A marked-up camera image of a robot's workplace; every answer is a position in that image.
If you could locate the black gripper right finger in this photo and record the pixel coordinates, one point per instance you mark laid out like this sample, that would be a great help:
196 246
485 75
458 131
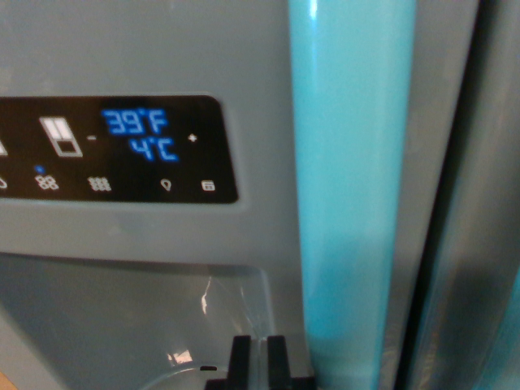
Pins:
278 365

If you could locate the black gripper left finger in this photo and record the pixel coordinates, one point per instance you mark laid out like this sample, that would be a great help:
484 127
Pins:
239 365

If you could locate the grey fridge door with dispenser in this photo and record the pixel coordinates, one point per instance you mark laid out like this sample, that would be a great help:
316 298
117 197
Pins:
142 48

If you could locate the grey fridge door with logo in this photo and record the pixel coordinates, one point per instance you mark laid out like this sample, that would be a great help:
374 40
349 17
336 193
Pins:
479 203

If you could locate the black temperature display panel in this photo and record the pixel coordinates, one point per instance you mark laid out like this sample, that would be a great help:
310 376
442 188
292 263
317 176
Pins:
122 187

